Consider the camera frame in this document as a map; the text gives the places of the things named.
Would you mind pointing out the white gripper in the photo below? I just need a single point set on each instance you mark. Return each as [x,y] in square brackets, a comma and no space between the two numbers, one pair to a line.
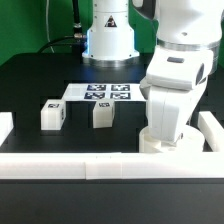
[172,87]

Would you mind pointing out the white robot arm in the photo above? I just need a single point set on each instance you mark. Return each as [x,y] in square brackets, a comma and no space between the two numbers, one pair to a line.
[183,37]

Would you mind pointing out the white sheet with tags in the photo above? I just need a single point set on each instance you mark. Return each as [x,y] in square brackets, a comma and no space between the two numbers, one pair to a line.
[96,91]

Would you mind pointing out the white right fence rail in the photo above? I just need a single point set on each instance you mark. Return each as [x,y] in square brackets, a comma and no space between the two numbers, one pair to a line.
[212,131]

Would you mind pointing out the white fence rail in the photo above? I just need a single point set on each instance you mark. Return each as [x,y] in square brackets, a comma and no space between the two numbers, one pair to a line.
[212,131]
[6,125]
[94,166]

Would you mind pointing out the white front fence rail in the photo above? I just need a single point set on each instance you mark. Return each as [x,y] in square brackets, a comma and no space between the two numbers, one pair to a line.
[94,166]

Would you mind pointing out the white left fence rail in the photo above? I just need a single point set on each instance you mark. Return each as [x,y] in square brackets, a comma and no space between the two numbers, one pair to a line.
[6,125]

